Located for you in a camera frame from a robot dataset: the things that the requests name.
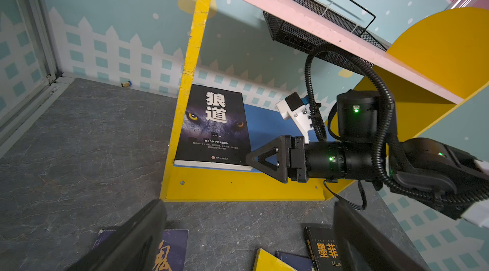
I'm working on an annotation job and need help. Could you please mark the dark portrait cover book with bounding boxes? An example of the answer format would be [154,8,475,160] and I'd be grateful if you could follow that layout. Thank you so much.
[108,229,189,270]

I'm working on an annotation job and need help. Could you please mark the black wolf cover book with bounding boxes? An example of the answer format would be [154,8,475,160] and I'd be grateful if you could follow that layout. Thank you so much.
[174,84,252,172]

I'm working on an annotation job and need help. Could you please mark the navy book floral cover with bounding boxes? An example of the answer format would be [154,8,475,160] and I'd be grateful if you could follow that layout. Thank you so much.
[276,251,316,271]

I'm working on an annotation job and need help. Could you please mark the black wire mesh basket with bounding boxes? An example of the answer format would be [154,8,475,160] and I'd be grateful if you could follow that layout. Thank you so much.
[264,0,392,67]

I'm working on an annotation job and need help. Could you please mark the yellow cartoon cover book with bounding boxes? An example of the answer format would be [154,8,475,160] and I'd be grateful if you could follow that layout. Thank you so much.
[253,249,295,271]

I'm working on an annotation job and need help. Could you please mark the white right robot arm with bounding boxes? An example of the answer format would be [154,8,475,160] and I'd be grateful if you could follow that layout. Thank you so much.
[245,44,488,220]

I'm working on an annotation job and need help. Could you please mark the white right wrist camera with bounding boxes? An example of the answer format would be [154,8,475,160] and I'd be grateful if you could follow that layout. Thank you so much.
[276,92,313,144]

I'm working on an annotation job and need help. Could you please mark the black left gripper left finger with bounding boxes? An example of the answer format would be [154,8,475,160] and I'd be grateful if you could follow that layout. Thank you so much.
[67,199,167,270]

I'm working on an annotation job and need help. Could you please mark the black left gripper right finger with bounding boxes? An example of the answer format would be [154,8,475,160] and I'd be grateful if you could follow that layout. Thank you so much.
[333,201,424,270]

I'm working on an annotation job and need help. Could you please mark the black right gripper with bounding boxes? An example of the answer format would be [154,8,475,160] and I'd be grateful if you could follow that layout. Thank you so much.
[245,135,308,183]

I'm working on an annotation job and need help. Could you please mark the yellow bookshelf with coloured shelves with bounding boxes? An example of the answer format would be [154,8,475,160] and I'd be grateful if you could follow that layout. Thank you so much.
[159,0,489,202]

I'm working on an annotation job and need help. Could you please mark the black antler cover book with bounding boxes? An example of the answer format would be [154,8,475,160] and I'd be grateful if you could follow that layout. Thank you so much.
[304,226,343,271]

